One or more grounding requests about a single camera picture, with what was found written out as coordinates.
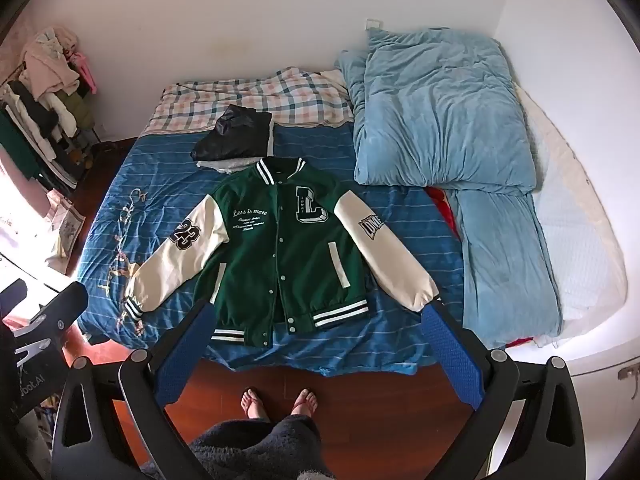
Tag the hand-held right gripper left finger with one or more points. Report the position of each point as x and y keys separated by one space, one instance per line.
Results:
x=185 y=352

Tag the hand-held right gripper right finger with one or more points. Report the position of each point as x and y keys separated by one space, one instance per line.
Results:
x=450 y=355

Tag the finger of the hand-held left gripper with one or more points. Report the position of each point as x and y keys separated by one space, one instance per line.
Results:
x=12 y=302
x=57 y=315

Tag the green and cream varsity jacket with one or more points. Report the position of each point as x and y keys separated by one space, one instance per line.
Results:
x=280 y=240

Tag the clothes rack full of clothes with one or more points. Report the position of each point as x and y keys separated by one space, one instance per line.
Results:
x=40 y=95

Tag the person's left foot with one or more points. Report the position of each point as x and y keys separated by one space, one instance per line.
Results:
x=253 y=404

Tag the person's foot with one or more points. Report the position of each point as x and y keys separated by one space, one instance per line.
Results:
x=304 y=402
x=253 y=404

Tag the beige tote bag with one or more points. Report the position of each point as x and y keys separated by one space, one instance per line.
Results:
x=65 y=225

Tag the person's right foot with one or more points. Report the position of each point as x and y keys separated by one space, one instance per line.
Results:
x=304 y=402

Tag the blue striped bed sheet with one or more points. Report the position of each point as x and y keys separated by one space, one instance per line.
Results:
x=395 y=220

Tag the red cloth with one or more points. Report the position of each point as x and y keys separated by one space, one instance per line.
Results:
x=445 y=205

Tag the grey folded cloth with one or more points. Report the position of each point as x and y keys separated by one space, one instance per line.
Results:
x=220 y=166

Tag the black leather jacket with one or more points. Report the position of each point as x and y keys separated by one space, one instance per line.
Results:
x=235 y=135

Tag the light blue duvet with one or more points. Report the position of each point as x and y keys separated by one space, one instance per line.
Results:
x=440 y=110

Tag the plaid checked blanket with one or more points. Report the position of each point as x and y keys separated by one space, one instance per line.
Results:
x=290 y=95

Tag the white wall socket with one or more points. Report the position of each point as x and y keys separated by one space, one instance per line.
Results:
x=373 y=24
x=629 y=373

